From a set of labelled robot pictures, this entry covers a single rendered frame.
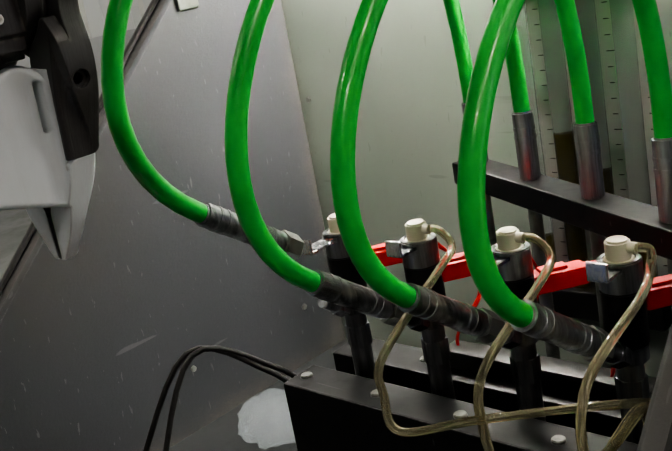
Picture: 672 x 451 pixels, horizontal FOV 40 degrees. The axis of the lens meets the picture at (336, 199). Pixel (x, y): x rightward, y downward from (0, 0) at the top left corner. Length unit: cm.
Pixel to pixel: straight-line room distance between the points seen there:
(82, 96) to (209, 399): 72
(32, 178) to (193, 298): 64
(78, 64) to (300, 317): 80
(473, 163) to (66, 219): 19
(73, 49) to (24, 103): 3
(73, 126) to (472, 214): 19
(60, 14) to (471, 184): 21
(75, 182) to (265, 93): 70
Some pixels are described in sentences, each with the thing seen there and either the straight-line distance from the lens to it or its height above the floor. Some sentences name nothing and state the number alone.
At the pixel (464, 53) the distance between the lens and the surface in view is 86.
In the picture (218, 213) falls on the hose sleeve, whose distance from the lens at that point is 65.
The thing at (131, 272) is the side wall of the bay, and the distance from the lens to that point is 100.
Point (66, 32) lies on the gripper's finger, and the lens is 40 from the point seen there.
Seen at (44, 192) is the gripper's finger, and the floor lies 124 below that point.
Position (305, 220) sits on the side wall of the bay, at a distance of 115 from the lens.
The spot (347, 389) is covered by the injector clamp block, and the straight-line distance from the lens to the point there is 76.
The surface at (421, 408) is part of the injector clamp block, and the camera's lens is 71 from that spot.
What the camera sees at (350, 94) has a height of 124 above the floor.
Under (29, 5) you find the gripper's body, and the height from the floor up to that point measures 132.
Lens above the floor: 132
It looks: 15 degrees down
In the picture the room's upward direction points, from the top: 11 degrees counter-clockwise
